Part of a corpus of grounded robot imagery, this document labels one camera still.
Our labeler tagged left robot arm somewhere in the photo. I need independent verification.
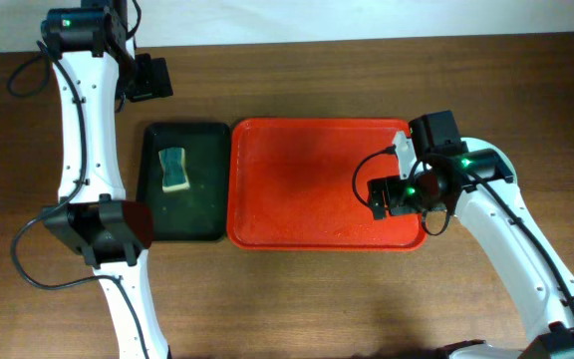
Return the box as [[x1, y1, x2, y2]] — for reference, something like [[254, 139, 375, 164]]
[[41, 1, 171, 358]]

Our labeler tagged red plastic tray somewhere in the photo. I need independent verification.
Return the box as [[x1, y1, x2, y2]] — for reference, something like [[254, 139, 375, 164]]
[[226, 118, 427, 251]]

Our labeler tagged green and yellow sponge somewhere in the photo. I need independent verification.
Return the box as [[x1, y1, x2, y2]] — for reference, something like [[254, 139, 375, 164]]
[[158, 147, 190, 193]]

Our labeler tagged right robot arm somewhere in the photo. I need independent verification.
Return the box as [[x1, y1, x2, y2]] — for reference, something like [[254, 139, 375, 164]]
[[365, 132, 574, 358]]

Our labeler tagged black plastic tray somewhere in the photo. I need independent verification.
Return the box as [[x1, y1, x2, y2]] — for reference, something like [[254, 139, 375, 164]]
[[137, 123, 231, 242]]

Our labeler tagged mint green plate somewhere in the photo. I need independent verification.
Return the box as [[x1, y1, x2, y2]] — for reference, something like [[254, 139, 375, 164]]
[[462, 137, 518, 182]]

